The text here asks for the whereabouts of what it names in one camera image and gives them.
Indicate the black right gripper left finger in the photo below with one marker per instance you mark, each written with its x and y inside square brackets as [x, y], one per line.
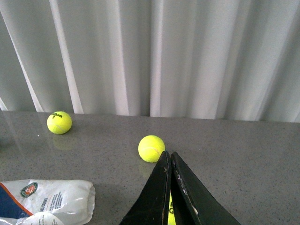
[152, 205]

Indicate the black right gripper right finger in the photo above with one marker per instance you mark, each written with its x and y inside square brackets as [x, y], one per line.
[192, 202]

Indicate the clear Wilson tennis ball can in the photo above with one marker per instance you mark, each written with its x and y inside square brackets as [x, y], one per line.
[46, 202]

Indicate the Roland Garros tennis ball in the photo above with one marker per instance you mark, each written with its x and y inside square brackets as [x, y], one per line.
[171, 216]

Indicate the plain yellow tennis ball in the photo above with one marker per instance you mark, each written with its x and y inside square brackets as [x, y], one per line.
[150, 148]

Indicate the Wilson tennis ball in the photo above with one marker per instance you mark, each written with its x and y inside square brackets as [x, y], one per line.
[59, 122]

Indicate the white pleated curtain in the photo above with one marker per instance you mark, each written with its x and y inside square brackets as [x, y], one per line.
[205, 59]

